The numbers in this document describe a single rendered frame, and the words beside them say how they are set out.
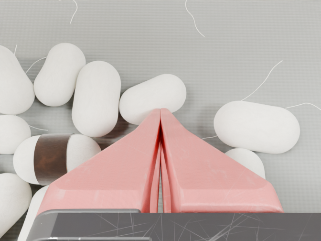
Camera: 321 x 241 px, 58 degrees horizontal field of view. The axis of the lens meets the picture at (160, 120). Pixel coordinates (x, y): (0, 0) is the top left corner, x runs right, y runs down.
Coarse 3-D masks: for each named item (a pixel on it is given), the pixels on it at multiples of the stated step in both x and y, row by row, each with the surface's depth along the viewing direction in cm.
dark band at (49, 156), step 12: (36, 144) 12; (48, 144) 12; (60, 144) 12; (36, 156) 12; (48, 156) 12; (60, 156) 12; (36, 168) 12; (48, 168) 12; (60, 168) 12; (48, 180) 12
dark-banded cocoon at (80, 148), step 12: (24, 144) 12; (72, 144) 12; (84, 144) 12; (96, 144) 13; (24, 156) 12; (72, 156) 12; (84, 156) 12; (24, 168) 12; (72, 168) 12; (24, 180) 12; (36, 180) 12
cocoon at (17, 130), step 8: (0, 120) 12; (8, 120) 13; (16, 120) 13; (24, 120) 13; (0, 128) 12; (8, 128) 12; (16, 128) 13; (24, 128) 13; (0, 136) 12; (8, 136) 12; (16, 136) 12; (24, 136) 13; (0, 144) 12; (8, 144) 12; (16, 144) 13; (0, 152) 13; (8, 152) 13
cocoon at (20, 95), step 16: (0, 48) 13; (0, 64) 13; (16, 64) 13; (0, 80) 12; (16, 80) 13; (0, 96) 12; (16, 96) 13; (32, 96) 13; (0, 112) 13; (16, 112) 13
